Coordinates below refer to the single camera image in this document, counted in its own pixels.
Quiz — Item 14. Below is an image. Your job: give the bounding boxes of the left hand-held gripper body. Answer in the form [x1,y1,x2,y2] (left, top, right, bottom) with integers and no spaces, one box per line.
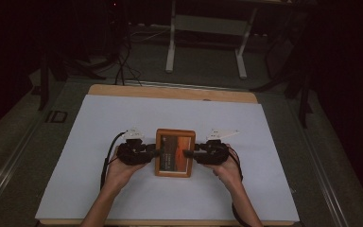
[115,127,155,166]

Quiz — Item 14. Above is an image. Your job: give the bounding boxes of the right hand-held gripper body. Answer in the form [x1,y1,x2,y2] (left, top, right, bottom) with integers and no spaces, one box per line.
[196,129,240,166]

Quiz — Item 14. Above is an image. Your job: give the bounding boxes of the wooden picture frame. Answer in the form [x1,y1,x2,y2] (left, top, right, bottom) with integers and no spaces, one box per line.
[154,128,197,179]

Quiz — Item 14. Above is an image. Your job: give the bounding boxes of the person's right hand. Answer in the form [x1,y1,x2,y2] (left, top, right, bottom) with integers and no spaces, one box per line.
[212,144,244,192]

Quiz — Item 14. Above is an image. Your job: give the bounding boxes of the person's left hand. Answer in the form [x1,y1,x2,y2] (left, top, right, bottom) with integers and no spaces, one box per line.
[105,147,149,194]

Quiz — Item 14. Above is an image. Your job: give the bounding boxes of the white paper sheet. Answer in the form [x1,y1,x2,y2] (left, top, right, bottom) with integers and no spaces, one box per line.
[34,94,301,223]

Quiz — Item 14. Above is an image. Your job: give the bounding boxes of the wooden table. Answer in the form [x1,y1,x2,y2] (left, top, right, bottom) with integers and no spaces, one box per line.
[39,83,298,227]

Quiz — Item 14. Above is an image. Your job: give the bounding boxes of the black metal stand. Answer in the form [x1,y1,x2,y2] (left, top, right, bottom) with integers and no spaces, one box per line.
[250,18,316,130]
[37,51,69,112]

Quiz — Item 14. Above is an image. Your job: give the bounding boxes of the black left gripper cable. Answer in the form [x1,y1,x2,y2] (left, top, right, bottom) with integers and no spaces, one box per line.
[99,131,129,191]

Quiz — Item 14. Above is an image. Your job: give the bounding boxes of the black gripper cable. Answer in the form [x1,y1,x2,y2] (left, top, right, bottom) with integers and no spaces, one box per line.
[228,147,248,227]
[99,131,129,191]

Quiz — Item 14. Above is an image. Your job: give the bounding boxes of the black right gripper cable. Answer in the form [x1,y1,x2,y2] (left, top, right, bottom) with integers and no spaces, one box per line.
[228,147,248,227]

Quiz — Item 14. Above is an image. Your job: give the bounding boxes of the black rectangular floor bracket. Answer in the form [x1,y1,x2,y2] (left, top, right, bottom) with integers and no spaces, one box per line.
[45,110,69,124]

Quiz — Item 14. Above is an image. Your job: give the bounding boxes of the black floor cables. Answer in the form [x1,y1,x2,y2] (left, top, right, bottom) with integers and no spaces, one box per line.
[105,18,144,87]

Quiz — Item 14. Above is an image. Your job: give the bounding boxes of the white metal desk frame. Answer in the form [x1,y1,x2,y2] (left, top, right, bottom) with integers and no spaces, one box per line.
[164,0,260,80]

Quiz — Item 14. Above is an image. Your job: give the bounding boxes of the grey metal floor rail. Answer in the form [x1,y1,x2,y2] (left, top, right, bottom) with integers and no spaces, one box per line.
[287,94,351,227]
[0,103,50,218]

